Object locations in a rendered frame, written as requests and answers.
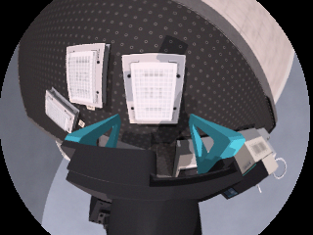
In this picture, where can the white multi-well plate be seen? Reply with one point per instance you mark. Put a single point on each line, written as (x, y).
(57, 115)
(79, 75)
(158, 107)

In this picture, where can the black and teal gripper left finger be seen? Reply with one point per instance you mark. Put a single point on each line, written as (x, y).
(89, 134)

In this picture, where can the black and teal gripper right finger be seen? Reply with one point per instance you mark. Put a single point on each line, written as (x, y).
(227, 142)

